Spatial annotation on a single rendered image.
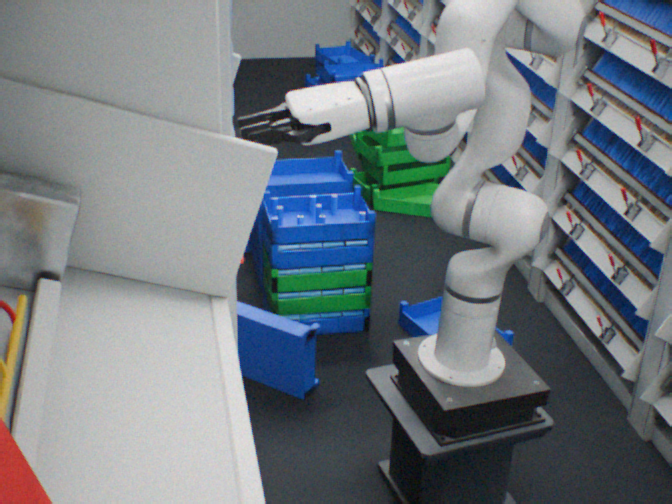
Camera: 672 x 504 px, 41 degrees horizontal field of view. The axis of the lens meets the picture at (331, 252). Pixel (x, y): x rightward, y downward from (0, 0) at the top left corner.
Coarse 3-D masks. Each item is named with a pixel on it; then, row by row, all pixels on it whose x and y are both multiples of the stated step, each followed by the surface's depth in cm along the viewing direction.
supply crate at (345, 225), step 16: (288, 208) 274; (304, 208) 276; (352, 208) 279; (272, 224) 254; (288, 224) 268; (304, 224) 268; (320, 224) 257; (336, 224) 258; (352, 224) 259; (368, 224) 260; (272, 240) 256; (288, 240) 257; (304, 240) 258; (320, 240) 259
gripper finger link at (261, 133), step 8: (248, 128) 121; (256, 128) 121; (264, 128) 121; (280, 128) 120; (288, 128) 119; (248, 136) 121; (256, 136) 121; (264, 136) 121; (272, 136) 121; (280, 136) 120; (264, 144) 122
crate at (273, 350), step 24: (240, 312) 247; (264, 312) 248; (240, 336) 249; (264, 336) 244; (288, 336) 240; (312, 336) 240; (240, 360) 253; (264, 360) 248; (288, 360) 243; (312, 360) 244; (288, 384) 247; (312, 384) 248
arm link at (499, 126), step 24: (504, 24) 157; (504, 48) 165; (504, 72) 164; (504, 96) 164; (528, 96) 166; (480, 120) 168; (504, 120) 166; (480, 144) 170; (504, 144) 168; (456, 168) 176; (480, 168) 172; (456, 192) 176; (432, 216) 183; (456, 216) 178
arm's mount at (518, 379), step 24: (408, 360) 197; (408, 384) 199; (432, 384) 191; (504, 384) 192; (528, 384) 193; (432, 408) 189; (456, 408) 184; (480, 408) 187; (504, 408) 190; (528, 408) 192; (432, 432) 190; (456, 432) 188; (480, 432) 190
